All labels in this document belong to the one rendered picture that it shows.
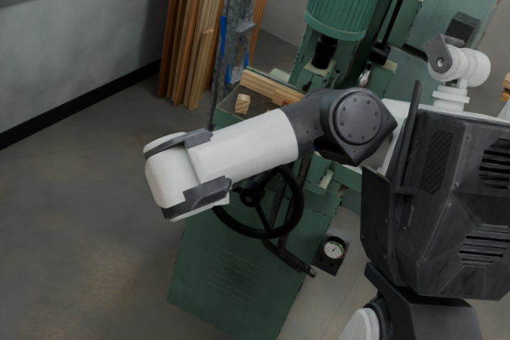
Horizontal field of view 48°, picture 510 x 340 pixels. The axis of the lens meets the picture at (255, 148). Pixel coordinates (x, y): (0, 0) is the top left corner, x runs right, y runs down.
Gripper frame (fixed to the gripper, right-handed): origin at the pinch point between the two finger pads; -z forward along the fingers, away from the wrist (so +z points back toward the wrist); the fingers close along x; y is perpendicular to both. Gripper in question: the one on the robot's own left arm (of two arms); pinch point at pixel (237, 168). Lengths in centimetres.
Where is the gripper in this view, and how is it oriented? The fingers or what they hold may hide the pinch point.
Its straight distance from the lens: 139.9
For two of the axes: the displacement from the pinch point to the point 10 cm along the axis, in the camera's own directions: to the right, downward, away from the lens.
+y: -0.4, -10.0, 0.0
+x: 9.8, -0.4, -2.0
